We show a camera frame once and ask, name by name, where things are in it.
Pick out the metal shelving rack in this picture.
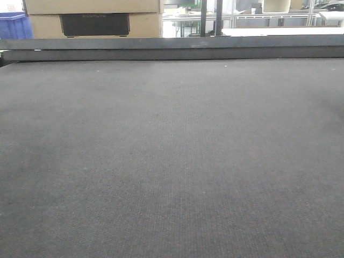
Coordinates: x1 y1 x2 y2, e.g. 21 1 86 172
162 1 343 38

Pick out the large cardboard box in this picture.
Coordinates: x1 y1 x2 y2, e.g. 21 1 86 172
24 0 163 39

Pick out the blue plastic crate on table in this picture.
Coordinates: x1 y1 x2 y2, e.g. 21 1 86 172
0 12 33 39

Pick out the black upright post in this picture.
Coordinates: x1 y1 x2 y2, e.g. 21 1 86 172
200 0 224 38

